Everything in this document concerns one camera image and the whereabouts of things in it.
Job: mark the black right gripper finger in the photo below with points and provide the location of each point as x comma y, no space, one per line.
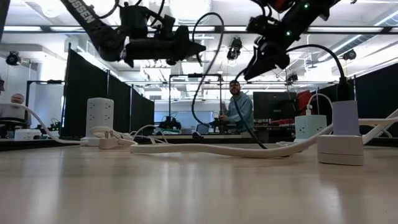
264,60

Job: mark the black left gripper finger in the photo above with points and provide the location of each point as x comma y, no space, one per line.
161,49

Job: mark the white tower power strip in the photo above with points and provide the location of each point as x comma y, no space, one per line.
99,118

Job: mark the light blue USB charger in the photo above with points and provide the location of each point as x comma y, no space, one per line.
345,118

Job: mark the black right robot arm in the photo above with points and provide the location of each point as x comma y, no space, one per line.
311,12

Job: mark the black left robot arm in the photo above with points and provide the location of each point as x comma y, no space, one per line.
93,25

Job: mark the black monitor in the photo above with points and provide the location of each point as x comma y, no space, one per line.
273,105

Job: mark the person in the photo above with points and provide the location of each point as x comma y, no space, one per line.
241,109
12,109

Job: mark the red storage bins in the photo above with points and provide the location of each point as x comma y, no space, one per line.
303,99

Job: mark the black ceiling spotlight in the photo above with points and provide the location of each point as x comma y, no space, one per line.
13,58
349,55

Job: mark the pale cube power strip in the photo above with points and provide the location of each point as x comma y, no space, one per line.
311,127

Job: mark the black partition panel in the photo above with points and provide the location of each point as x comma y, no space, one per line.
84,93
379,93

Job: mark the white box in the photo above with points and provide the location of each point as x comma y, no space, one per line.
27,134

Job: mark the black ceiling camera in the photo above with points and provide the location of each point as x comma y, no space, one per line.
234,48

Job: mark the black metal station frame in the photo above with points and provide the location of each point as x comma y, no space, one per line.
169,99

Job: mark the small black mount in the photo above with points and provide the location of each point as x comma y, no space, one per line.
198,135

